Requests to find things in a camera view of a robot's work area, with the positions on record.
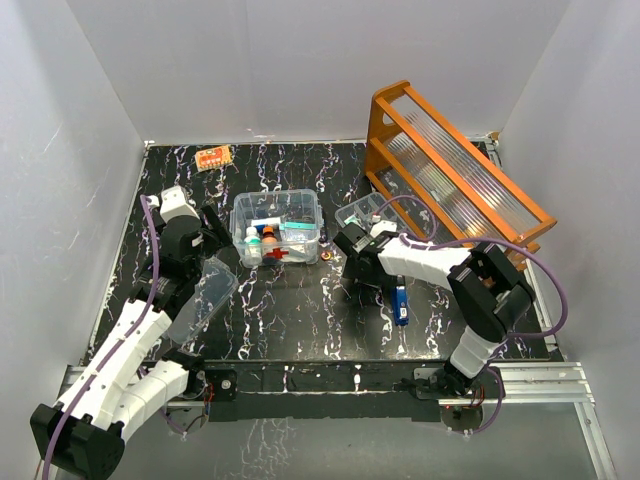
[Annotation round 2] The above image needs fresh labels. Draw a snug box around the brown orange medicine bottle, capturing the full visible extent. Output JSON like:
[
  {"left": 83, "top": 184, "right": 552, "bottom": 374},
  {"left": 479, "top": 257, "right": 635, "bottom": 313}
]
[{"left": 262, "top": 225, "right": 278, "bottom": 249}]

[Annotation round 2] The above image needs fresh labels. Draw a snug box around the clear first aid box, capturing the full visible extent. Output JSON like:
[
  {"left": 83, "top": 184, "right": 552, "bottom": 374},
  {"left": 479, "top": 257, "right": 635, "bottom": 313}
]
[{"left": 230, "top": 189, "right": 324, "bottom": 268}]

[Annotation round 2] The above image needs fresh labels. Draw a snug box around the white blue gauze packet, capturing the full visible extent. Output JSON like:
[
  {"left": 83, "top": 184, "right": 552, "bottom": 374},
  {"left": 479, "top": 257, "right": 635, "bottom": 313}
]
[{"left": 279, "top": 242, "right": 319, "bottom": 264}]

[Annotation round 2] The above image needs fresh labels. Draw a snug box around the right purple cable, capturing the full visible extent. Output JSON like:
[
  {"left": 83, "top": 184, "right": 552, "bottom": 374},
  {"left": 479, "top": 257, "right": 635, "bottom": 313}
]
[{"left": 372, "top": 194, "right": 570, "bottom": 436}]

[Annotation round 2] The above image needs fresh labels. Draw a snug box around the blue white tube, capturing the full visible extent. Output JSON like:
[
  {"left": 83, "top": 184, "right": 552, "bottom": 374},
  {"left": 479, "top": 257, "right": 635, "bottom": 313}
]
[{"left": 251, "top": 217, "right": 282, "bottom": 228}]

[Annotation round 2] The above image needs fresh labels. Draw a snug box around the orange pill blister pack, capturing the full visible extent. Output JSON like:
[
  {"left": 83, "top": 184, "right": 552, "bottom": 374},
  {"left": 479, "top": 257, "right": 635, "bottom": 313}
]
[{"left": 195, "top": 145, "right": 233, "bottom": 172}]

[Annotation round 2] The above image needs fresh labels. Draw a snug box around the orange wooden shelf rack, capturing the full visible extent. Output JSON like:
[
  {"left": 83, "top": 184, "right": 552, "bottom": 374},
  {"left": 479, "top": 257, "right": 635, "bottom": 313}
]
[{"left": 364, "top": 80, "right": 557, "bottom": 253}]

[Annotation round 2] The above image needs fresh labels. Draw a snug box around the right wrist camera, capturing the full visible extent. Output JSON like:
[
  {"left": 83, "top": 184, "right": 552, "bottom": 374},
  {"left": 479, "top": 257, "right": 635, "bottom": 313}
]
[{"left": 369, "top": 214, "right": 397, "bottom": 238}]

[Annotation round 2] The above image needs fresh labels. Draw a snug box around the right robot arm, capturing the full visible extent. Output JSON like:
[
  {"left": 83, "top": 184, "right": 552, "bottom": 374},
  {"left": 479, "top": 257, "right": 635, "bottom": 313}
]
[{"left": 333, "top": 223, "right": 536, "bottom": 397}]

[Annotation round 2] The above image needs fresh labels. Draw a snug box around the white swab packet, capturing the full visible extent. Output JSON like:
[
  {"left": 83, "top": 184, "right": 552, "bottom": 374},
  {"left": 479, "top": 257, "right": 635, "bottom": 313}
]
[{"left": 345, "top": 214, "right": 361, "bottom": 225}]

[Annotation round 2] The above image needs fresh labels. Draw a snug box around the clear box lid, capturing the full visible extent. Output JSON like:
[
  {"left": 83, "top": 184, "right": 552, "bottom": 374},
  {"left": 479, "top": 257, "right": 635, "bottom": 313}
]
[{"left": 167, "top": 257, "right": 238, "bottom": 345}]

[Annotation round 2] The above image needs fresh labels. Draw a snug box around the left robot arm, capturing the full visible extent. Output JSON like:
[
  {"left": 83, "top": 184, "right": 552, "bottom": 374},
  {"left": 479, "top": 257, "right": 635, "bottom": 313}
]
[{"left": 30, "top": 196, "right": 232, "bottom": 479}]

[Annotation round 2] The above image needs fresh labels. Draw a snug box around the white green small bottle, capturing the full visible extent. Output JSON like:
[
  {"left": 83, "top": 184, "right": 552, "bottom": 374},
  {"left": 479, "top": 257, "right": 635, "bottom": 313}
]
[{"left": 244, "top": 226, "right": 262, "bottom": 268}]

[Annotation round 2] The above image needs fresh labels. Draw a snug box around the clear tray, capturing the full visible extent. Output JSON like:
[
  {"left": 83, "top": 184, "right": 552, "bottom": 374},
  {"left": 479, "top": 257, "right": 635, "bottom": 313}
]
[{"left": 335, "top": 192, "right": 409, "bottom": 233}]

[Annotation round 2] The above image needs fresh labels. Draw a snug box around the blue thermometer case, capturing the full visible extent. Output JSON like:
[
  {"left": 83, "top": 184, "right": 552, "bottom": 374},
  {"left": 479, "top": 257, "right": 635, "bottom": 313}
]
[{"left": 391, "top": 285, "right": 409, "bottom": 327}]

